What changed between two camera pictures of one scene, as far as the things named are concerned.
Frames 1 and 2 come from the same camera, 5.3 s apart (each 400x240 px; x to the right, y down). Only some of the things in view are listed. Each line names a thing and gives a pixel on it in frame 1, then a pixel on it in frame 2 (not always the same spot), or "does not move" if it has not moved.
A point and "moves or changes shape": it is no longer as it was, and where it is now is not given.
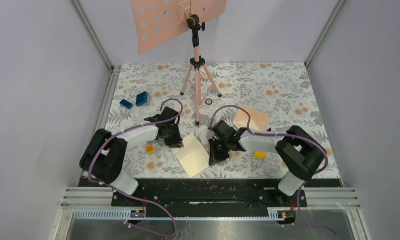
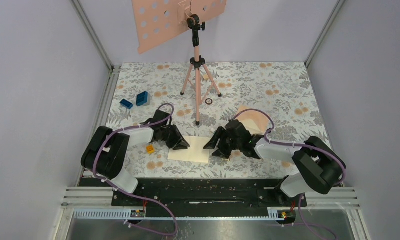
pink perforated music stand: (157, 21) does not move
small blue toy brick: (126, 104) does not move
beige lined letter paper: (192, 157) moves or changes shape
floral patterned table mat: (220, 120) does not move
